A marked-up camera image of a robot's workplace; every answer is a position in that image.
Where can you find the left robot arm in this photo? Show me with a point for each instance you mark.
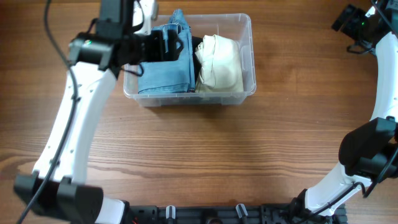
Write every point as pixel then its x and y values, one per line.
pixel 121 35

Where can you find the clear plastic storage bin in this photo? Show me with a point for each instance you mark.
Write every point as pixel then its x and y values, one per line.
pixel 237 27

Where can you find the black garment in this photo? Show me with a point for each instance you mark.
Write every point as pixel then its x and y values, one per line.
pixel 196 64

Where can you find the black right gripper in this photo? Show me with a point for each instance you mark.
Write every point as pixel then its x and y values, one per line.
pixel 357 14

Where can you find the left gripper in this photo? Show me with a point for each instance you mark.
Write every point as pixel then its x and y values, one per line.
pixel 159 51

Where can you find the blue denim jeans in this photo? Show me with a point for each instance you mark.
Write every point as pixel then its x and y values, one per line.
pixel 171 76

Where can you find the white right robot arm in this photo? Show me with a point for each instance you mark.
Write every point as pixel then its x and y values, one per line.
pixel 368 154

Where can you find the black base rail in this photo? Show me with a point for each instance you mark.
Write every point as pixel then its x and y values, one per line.
pixel 263 214

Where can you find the cream cloth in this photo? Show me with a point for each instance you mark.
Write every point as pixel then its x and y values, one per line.
pixel 220 65

